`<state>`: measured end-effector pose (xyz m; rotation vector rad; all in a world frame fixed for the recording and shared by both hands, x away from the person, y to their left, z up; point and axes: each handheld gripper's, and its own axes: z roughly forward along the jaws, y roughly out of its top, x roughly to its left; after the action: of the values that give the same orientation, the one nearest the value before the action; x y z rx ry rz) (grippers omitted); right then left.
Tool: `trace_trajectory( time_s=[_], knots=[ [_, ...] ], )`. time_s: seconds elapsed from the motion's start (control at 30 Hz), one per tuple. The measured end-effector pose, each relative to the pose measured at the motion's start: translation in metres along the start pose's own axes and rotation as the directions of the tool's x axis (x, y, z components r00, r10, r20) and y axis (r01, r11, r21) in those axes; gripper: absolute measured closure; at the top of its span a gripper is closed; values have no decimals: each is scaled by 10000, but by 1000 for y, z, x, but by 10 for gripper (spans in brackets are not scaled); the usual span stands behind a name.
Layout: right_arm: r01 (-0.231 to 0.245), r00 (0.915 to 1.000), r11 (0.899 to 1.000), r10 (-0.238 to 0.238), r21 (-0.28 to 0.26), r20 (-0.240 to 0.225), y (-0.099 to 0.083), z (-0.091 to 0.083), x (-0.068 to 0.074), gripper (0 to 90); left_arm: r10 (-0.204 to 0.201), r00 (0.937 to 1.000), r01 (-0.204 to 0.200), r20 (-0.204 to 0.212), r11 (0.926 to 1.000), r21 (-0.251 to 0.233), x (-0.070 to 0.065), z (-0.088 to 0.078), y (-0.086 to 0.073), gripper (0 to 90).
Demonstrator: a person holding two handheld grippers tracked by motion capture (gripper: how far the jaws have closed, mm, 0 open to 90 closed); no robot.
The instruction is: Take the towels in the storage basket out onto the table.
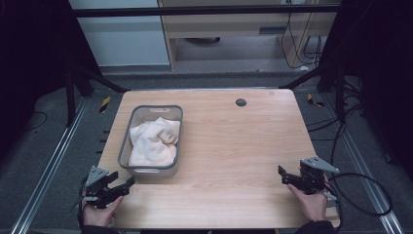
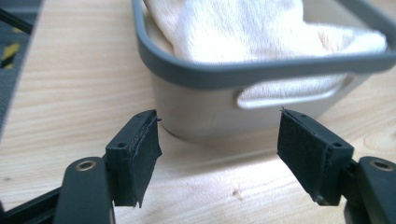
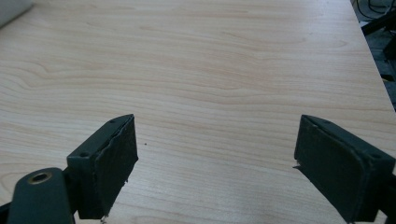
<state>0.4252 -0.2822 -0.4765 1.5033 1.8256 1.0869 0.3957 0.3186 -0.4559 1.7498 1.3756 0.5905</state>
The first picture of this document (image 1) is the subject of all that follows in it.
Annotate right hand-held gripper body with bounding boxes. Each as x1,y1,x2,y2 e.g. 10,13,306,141
298,156,341,196

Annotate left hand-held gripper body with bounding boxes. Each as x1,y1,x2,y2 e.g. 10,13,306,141
83,165,123,210

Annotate grey plastic basket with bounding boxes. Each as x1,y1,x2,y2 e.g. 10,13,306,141
117,103,184,178

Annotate white towel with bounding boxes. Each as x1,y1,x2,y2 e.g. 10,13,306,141
128,116,181,167

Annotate person's left hand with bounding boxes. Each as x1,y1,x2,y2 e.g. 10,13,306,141
81,195,126,228

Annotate person's right hand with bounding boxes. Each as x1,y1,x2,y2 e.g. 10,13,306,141
286,183,328,223

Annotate yellow black tape strip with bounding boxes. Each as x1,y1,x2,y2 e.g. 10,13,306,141
98,96,112,114
306,93,325,108

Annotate black metal stand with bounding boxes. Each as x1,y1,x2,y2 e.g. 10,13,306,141
63,62,131,129
279,62,347,125

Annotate dark curtain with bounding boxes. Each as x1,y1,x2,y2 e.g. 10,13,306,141
0,0,102,157
316,0,413,179

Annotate white cabinet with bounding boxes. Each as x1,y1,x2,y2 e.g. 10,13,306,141
67,0,171,68

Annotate light wooden desk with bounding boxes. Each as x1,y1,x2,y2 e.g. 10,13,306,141
157,0,343,71

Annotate black floor cables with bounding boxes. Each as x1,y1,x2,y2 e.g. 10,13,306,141
306,77,366,165

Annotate aluminium floor rail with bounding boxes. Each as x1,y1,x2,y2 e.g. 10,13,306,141
10,97,90,234
324,92,407,234

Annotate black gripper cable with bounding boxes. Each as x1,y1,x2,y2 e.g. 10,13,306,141
323,172,394,234

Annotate hanging black cables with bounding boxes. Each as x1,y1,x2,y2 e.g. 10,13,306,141
280,12,323,70

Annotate black metal frame bar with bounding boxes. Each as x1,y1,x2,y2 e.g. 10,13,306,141
70,3,343,19

